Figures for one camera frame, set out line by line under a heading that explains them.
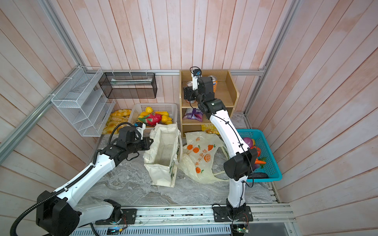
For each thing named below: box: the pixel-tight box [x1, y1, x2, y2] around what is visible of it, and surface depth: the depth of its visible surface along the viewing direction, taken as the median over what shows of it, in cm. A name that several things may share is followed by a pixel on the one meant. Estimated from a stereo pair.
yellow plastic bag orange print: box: [177, 131, 230, 184], surface depth 90 cm
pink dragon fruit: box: [137, 113, 162, 127], surface depth 108 cm
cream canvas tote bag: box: [143, 122, 184, 188], surface depth 84 cm
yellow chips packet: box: [200, 123, 221, 135], surface depth 107 cm
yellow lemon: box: [145, 106, 154, 114], surface depth 115 cm
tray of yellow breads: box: [101, 109, 132, 134], surface depth 112 cm
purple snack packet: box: [182, 108, 204, 122], surface depth 94 cm
